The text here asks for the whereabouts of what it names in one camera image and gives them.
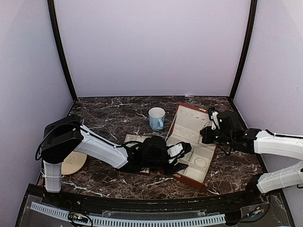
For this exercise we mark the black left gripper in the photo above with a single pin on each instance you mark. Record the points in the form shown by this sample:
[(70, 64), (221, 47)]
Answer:
[(173, 169)]

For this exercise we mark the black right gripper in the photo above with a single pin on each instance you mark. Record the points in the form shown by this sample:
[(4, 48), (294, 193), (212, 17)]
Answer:
[(207, 138)]

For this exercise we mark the brown jewelry tray insert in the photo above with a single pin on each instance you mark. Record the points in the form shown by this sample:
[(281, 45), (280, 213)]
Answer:
[(151, 153)]

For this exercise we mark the brown jewelry box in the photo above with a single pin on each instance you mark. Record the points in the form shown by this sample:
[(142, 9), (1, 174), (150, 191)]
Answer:
[(186, 126)]

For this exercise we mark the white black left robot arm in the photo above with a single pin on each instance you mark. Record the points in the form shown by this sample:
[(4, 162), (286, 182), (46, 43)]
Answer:
[(69, 134)]

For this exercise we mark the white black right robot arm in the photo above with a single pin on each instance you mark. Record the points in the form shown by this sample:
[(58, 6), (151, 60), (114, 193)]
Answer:
[(284, 151)]

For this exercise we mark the light blue mug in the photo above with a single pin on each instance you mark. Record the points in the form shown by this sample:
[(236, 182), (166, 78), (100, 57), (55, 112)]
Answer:
[(156, 118)]

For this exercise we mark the beige round plate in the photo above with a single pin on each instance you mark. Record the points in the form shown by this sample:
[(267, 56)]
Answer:
[(73, 163)]

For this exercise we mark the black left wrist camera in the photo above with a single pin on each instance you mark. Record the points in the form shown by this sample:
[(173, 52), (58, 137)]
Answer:
[(179, 150)]

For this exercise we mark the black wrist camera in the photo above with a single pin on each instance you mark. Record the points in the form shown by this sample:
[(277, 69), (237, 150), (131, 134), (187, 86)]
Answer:
[(179, 150), (213, 117)]

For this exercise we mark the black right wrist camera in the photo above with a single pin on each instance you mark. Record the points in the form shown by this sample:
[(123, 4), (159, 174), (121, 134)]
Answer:
[(213, 117)]

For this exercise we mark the black front table rail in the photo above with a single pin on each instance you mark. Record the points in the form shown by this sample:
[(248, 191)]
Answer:
[(163, 195)]

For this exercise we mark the white slotted cable duct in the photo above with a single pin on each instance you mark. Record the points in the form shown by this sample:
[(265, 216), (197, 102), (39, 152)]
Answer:
[(124, 219)]

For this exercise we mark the black right corner post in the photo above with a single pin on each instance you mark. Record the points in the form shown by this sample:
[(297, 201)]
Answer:
[(245, 49)]

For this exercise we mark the black corner post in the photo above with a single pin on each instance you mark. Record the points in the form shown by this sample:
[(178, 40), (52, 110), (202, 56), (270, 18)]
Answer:
[(245, 49), (60, 50)]

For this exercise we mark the black left corner post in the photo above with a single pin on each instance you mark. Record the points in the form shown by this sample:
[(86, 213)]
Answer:
[(60, 50)]

